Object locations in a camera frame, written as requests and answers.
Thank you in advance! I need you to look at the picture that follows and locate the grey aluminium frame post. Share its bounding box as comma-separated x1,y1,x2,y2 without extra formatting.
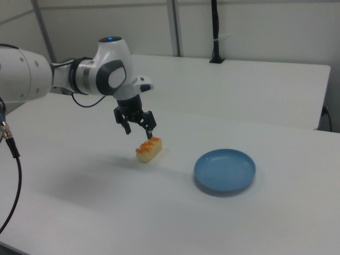
166,0,184,57
33,0,58,64

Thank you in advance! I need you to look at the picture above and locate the bread with orange topping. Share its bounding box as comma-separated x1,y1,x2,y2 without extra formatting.
135,135,164,163

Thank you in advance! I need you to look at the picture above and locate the black cable with blue plug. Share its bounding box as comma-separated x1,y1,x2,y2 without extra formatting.
322,105,333,132

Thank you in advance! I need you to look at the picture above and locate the blue round plate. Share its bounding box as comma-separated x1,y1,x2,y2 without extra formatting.
193,148,257,198

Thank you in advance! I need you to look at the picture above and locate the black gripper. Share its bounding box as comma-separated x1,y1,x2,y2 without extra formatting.
113,93,157,140

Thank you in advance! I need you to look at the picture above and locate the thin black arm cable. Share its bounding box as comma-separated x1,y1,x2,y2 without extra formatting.
71,91,107,108

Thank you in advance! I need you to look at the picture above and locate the thick black cable with connector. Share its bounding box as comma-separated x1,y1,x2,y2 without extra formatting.
0,96,23,235

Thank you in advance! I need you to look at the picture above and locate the black pole with base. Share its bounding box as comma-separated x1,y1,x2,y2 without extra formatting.
209,0,226,64

